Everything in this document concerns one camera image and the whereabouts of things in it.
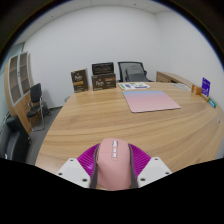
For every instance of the small orange wooden box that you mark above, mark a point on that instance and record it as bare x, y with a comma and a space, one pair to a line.
196, 89

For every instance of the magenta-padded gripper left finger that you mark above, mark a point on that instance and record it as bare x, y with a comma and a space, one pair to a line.
85, 161

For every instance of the pink and blue mouse pad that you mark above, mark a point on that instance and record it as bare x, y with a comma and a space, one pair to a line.
150, 101

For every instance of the white printed paper sheet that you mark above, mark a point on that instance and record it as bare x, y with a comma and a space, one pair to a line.
133, 86

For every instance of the low wooden side cabinet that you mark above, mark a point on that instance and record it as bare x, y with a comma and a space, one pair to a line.
166, 77

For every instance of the grey waste bin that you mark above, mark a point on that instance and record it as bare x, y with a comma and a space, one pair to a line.
67, 99

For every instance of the black cardboard box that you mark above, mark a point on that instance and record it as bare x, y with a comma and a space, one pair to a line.
102, 68

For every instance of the black leather sofa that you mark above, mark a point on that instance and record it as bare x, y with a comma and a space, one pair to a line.
13, 140

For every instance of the black metal-legged visitor chair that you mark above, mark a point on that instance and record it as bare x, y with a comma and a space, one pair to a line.
35, 91

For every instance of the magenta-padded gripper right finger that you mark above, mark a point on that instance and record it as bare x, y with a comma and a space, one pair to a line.
143, 163

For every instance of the white paper with round print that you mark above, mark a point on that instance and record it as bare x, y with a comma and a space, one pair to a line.
182, 86

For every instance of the wooden shelf unit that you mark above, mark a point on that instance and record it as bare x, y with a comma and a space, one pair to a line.
18, 108

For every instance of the wide brown cardboard box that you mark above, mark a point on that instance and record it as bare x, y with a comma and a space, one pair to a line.
104, 82

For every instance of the small teal box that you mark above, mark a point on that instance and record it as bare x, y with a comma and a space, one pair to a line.
212, 102

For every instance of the black mesh office chair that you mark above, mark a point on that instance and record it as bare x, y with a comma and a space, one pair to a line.
133, 71

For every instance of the purple standing sign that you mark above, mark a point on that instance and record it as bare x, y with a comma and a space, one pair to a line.
206, 87

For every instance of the pink computer mouse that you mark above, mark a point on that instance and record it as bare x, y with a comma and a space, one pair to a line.
113, 166

